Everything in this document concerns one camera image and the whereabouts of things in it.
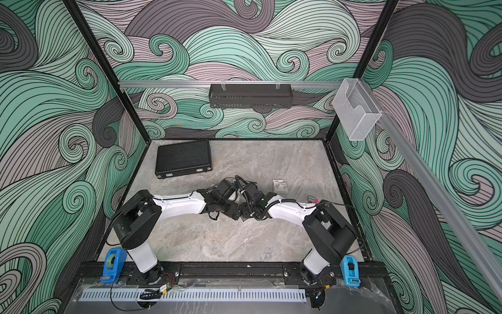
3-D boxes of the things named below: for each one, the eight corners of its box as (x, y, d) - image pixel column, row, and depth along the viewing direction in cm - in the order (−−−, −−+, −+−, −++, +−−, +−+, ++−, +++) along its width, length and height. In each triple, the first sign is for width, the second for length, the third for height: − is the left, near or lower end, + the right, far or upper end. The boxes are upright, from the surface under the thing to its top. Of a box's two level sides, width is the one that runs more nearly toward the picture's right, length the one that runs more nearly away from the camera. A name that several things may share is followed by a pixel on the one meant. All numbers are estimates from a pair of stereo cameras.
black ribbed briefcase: (158, 180, 103) (153, 172, 98) (162, 153, 116) (158, 145, 111) (211, 172, 106) (210, 165, 101) (210, 147, 119) (208, 139, 114)
